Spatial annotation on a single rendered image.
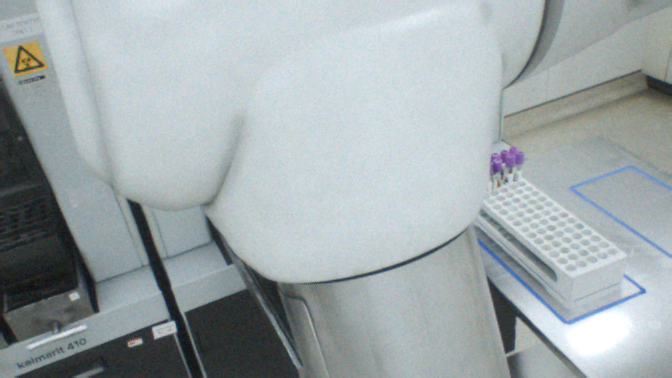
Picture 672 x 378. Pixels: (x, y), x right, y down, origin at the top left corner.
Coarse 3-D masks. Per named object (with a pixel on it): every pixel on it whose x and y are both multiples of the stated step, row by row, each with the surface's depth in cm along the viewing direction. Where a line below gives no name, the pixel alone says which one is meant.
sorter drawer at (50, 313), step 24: (72, 240) 130; (72, 264) 123; (24, 288) 119; (48, 288) 116; (72, 288) 117; (24, 312) 114; (48, 312) 116; (72, 312) 118; (24, 336) 117; (48, 336) 115
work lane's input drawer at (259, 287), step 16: (224, 240) 126; (240, 272) 120; (256, 272) 112; (256, 288) 111; (272, 288) 110; (256, 304) 114; (272, 304) 105; (272, 320) 104; (288, 336) 99; (288, 352) 98
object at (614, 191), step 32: (544, 160) 130; (576, 160) 129; (608, 160) 127; (640, 160) 126; (544, 192) 121; (576, 192) 120; (608, 192) 119; (640, 192) 118; (608, 224) 111; (640, 224) 110; (640, 256) 104; (512, 288) 101; (544, 288) 100; (640, 288) 98; (544, 320) 95; (576, 320) 94; (608, 320) 93; (640, 320) 93; (544, 352) 160; (576, 352) 89; (608, 352) 89; (640, 352) 88
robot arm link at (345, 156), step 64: (64, 0) 22; (128, 0) 21; (192, 0) 21; (256, 0) 21; (320, 0) 22; (384, 0) 23; (448, 0) 24; (512, 0) 26; (64, 64) 22; (128, 64) 21; (192, 64) 21; (256, 64) 22; (320, 64) 22; (384, 64) 23; (448, 64) 24; (512, 64) 29; (128, 128) 22; (192, 128) 22; (256, 128) 23; (320, 128) 23; (384, 128) 24; (448, 128) 25; (128, 192) 25; (192, 192) 25; (256, 192) 24; (320, 192) 24; (384, 192) 25; (448, 192) 26; (256, 256) 27; (320, 256) 26; (384, 256) 26; (448, 256) 28; (320, 320) 29; (384, 320) 28; (448, 320) 28
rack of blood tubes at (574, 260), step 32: (512, 192) 111; (480, 224) 113; (512, 224) 105; (544, 224) 105; (576, 224) 102; (512, 256) 106; (544, 256) 97; (576, 256) 97; (608, 256) 95; (576, 288) 94; (608, 288) 97
